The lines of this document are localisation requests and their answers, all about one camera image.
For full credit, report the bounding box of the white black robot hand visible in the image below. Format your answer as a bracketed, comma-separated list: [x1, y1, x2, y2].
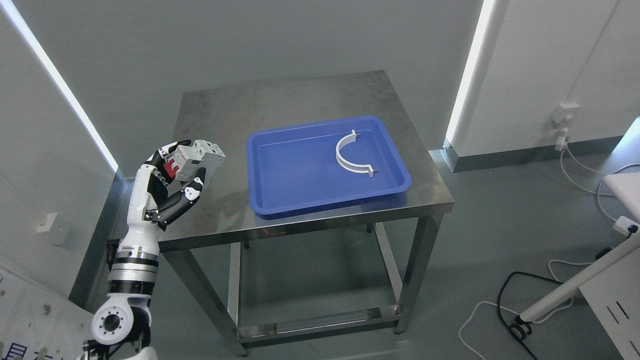
[118, 139, 206, 255]

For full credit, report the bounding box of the grey circuit breaker red switch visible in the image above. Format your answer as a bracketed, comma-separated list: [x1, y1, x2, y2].
[163, 139, 226, 183]

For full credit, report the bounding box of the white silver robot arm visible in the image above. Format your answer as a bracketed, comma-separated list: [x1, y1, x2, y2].
[77, 239, 159, 360]

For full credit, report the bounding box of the blue plastic tray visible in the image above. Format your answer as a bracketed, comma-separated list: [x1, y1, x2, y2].
[246, 115, 412, 220]

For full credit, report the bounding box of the stainless steel table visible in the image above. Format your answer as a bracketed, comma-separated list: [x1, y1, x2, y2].
[160, 70, 455, 357]

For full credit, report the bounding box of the white curved pipe clamp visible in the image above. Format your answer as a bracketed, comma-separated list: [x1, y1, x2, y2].
[334, 129, 378, 178]

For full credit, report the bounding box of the white power adapter plug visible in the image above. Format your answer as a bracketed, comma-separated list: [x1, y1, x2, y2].
[554, 126, 569, 152]

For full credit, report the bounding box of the white stand pole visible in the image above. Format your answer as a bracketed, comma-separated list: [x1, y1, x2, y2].
[513, 232, 640, 325]

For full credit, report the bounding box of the white wall box left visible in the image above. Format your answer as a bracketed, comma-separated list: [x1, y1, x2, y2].
[36, 212, 70, 246]

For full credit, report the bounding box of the black cable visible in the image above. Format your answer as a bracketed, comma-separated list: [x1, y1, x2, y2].
[497, 271, 566, 360]

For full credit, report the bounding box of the white wall socket box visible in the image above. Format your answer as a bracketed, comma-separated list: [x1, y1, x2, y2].
[550, 102, 581, 126]

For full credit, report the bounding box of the white cable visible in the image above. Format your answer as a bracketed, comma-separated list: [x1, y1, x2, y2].
[559, 145, 640, 223]

